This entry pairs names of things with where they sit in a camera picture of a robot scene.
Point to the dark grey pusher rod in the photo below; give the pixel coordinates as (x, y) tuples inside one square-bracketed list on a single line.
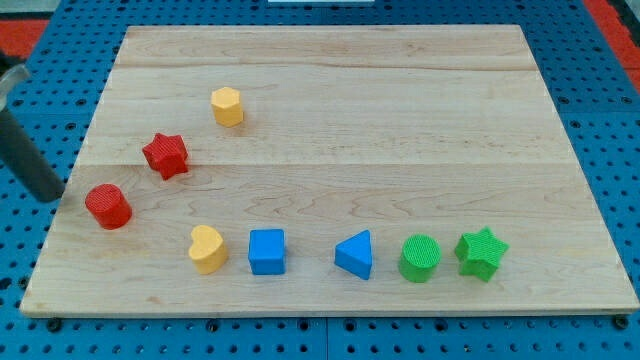
[(18, 151)]

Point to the red cylinder block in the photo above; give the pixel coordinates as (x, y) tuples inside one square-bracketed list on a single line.
[(108, 205)]

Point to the green cylinder block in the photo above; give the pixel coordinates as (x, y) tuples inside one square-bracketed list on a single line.
[(419, 258)]

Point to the yellow hexagon block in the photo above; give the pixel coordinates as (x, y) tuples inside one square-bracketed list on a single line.
[(227, 107)]

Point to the red star block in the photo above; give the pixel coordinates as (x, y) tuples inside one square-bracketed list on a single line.
[(166, 154)]

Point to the blue triangle block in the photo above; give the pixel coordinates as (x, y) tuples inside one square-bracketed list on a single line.
[(355, 255)]

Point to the yellow heart block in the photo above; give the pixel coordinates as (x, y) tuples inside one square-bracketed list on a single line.
[(208, 251)]

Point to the green star block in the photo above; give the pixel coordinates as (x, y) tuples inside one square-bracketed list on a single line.
[(480, 254)]

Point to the blue cube block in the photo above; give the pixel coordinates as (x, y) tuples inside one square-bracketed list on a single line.
[(267, 252)]

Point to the wooden board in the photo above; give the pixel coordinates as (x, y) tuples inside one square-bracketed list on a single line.
[(399, 130)]

